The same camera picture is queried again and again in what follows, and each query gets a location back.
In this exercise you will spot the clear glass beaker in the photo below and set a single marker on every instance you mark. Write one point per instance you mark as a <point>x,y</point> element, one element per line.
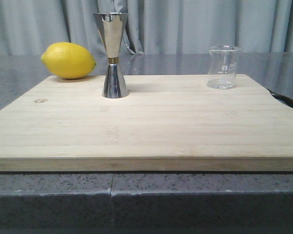
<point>223,61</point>

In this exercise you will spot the steel double jigger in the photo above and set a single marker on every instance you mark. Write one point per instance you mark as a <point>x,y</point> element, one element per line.
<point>111,27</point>

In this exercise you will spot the light wooden cutting board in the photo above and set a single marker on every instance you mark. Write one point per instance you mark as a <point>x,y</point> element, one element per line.
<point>166,123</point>

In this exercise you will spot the yellow lemon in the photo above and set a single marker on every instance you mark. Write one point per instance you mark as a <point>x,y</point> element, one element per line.
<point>68,60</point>

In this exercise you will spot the grey curtain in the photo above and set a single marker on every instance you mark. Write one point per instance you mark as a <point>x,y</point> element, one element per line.
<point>28,27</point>

